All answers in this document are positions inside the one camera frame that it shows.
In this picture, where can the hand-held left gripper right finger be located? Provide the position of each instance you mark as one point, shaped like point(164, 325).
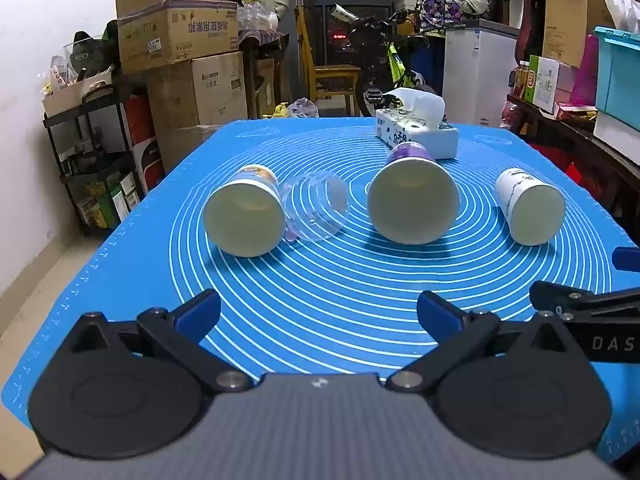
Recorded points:
point(439, 312)

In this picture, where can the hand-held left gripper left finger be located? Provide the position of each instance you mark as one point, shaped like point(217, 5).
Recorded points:
point(199, 312)

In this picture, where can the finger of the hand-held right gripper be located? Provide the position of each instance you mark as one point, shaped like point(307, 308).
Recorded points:
point(560, 296)
point(626, 259)

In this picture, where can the white paper cup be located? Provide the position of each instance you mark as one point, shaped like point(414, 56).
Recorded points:
point(535, 215)

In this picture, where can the yellow print paper cup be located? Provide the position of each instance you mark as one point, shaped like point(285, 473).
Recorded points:
point(245, 220)

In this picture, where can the purple print paper cup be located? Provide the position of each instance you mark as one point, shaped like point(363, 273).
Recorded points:
point(412, 200)

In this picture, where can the clear plastic cup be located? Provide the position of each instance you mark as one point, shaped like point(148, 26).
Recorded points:
point(320, 205)

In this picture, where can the dark wooden side table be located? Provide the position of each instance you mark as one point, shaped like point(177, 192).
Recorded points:
point(595, 152)

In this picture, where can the blue silicone mat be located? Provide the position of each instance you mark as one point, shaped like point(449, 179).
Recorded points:
point(325, 285)

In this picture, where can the low cardboard box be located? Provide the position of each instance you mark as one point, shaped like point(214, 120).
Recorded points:
point(187, 145)

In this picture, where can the red and white box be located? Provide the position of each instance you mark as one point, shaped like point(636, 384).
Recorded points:
point(142, 145)

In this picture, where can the tissue pack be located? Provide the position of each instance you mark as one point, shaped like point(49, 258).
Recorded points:
point(425, 132)

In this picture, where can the black shelf cart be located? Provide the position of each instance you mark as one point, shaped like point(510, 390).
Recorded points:
point(87, 170)

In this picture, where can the teal storage box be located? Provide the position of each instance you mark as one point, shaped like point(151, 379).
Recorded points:
point(620, 72)

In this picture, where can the green and white box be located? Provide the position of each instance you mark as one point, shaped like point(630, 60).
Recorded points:
point(545, 82)

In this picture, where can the drink bottle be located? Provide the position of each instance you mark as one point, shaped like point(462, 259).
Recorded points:
point(520, 80)

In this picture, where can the yellow toy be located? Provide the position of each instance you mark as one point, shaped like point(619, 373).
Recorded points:
point(277, 111)

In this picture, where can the large closed cardboard box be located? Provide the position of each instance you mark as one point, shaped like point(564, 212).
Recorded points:
point(200, 92)

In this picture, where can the crumpled clear plastic bag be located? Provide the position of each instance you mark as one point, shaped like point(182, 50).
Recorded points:
point(304, 108)

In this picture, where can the white chest freezer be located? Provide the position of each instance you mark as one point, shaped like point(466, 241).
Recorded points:
point(475, 75)

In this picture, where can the bicycle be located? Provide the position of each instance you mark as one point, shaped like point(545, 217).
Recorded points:
point(395, 67)

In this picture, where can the tall cardboard box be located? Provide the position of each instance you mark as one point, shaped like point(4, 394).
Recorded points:
point(572, 15)

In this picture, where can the shallow cardboard tray box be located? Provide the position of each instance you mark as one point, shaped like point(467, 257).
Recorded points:
point(75, 92)

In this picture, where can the white plastic bag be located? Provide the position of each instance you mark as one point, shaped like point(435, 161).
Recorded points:
point(622, 5)

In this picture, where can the wooden chair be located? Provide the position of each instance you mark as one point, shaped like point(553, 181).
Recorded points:
point(325, 72)

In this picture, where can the open cardboard box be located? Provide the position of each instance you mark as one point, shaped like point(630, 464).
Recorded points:
point(175, 35)

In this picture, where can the dark bag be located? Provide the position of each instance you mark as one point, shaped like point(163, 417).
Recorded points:
point(92, 52)

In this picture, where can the floral bag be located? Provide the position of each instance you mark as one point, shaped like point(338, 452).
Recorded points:
point(437, 7)

